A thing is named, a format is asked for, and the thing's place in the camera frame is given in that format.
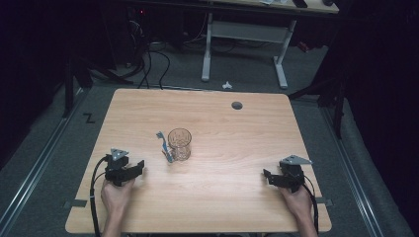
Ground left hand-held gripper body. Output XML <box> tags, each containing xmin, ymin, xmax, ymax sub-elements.
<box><xmin>104</xmin><ymin>147</ymin><xmax>136</xmax><ymax>188</ymax></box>

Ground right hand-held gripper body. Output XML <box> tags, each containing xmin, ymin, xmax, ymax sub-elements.
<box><xmin>276</xmin><ymin>154</ymin><xmax>313</xmax><ymax>194</ymax></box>

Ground blue and grey toothbrush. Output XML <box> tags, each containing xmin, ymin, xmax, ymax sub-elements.
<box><xmin>155</xmin><ymin>130</ymin><xmax>175</xmax><ymax>164</ymax></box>

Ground clear patterned glass cup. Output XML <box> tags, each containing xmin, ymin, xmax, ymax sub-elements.
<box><xmin>166</xmin><ymin>127</ymin><xmax>193</xmax><ymax>162</ymax></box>

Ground person's left hand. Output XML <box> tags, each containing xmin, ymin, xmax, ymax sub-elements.
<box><xmin>100</xmin><ymin>177</ymin><xmax>136</xmax><ymax>215</ymax></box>

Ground person's right hand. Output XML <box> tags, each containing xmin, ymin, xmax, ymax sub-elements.
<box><xmin>279</xmin><ymin>185</ymin><xmax>314</xmax><ymax>221</ymax></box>

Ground black metal stand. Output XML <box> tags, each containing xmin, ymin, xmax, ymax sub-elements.
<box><xmin>287</xmin><ymin>62</ymin><xmax>349</xmax><ymax>140</ymax></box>
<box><xmin>61</xmin><ymin>53</ymin><xmax>134</xmax><ymax>119</ymax></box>

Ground white-legged desk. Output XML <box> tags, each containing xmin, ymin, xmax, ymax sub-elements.
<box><xmin>200</xmin><ymin>0</ymin><xmax>340</xmax><ymax>90</ymax></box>

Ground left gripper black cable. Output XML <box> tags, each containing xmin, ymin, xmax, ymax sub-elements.
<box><xmin>89</xmin><ymin>155</ymin><xmax>110</xmax><ymax>237</ymax></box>

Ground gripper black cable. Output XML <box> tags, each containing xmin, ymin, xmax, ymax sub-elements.
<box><xmin>301</xmin><ymin>183</ymin><xmax>320</xmax><ymax>234</ymax></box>
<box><xmin>89</xmin><ymin>155</ymin><xmax>110</xmax><ymax>237</ymax></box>

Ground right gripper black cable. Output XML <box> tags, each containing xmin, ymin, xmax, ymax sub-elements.
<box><xmin>301</xmin><ymin>183</ymin><xmax>320</xmax><ymax>234</ymax></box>

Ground metal floor rail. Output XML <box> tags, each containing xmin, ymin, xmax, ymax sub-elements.
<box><xmin>0</xmin><ymin>88</ymin><xmax>87</xmax><ymax>233</ymax></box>
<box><xmin>319</xmin><ymin>104</ymin><xmax>385</xmax><ymax>237</ymax></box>

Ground black floor cables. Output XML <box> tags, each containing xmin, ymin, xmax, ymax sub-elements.
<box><xmin>129</xmin><ymin>39</ymin><xmax>172</xmax><ymax>90</ymax></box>

